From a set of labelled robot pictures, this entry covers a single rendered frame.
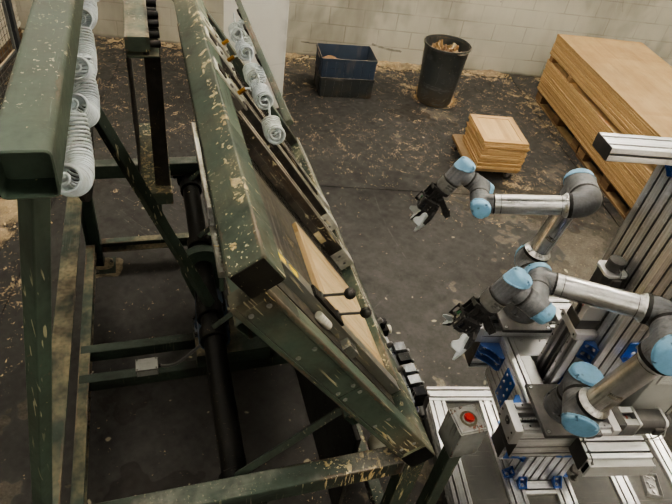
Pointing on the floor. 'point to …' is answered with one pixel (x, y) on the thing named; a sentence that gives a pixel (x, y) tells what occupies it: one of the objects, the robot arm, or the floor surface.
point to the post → (442, 470)
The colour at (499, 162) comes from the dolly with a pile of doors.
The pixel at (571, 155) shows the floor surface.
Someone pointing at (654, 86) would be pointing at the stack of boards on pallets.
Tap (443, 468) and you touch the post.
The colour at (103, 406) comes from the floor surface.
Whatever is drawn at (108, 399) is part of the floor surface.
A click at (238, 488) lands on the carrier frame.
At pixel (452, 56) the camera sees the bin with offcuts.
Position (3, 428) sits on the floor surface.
